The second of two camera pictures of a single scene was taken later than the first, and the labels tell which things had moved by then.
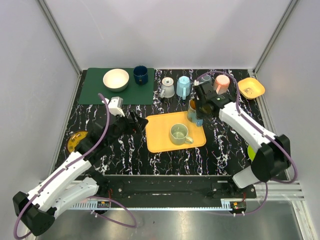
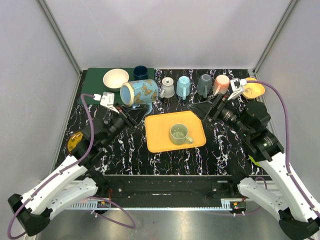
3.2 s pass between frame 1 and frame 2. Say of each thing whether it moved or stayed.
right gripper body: moved
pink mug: stayed
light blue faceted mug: stayed
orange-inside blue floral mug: moved
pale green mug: stayed
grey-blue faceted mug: stayed
